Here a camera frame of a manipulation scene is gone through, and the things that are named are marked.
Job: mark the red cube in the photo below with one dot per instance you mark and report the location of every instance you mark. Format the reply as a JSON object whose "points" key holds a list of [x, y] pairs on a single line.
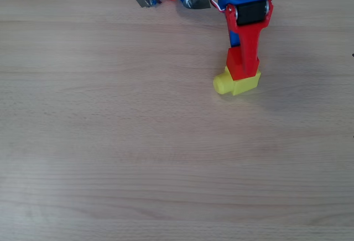
{"points": [[234, 64]]}

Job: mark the yellow block with round peg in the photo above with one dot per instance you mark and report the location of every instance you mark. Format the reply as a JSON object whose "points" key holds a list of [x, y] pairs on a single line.
{"points": [[225, 84]]}

